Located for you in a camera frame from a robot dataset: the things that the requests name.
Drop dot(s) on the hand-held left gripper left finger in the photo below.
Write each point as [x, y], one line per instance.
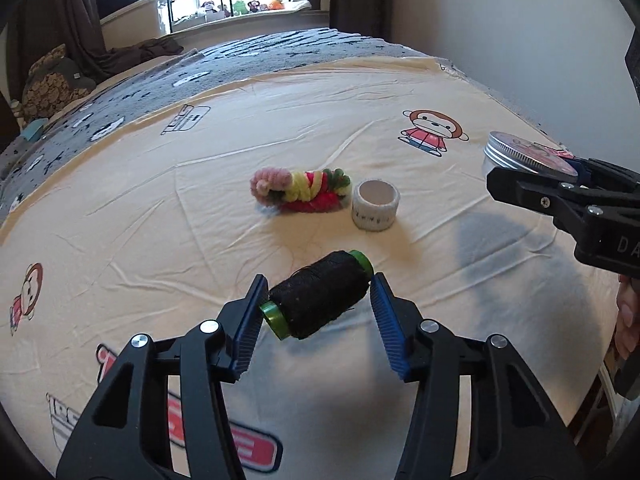
[247, 330]

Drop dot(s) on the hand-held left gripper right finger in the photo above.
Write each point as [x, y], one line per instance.
[392, 330]

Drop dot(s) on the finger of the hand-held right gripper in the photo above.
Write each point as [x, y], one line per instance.
[530, 190]
[610, 175]

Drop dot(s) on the round silver tin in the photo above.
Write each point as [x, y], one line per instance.
[520, 152]

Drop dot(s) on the black thread spool green ends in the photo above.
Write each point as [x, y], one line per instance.
[312, 297]

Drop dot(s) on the person's right hand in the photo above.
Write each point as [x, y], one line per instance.
[629, 315]

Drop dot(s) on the cream cartoon printed bedsheet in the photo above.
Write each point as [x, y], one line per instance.
[175, 240]

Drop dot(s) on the white tape roll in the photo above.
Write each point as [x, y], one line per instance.
[376, 207]

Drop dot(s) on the colourful pipe cleaner bundle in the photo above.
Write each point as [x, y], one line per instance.
[305, 192]

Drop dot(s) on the small teal packet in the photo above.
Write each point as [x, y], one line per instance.
[35, 130]

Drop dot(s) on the dark brown crumpled cloth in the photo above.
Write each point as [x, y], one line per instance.
[145, 51]

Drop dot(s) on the brown patterned cushion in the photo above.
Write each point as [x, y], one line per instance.
[52, 85]

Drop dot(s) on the orange plush toy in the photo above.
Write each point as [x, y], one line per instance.
[276, 4]

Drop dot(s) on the green frog plush toy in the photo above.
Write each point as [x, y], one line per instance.
[240, 7]

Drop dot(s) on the small dark plush toy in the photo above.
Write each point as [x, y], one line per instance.
[254, 7]

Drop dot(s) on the brown monkey plush toy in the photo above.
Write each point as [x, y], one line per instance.
[209, 8]

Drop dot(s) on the white storage box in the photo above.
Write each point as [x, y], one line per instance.
[135, 19]

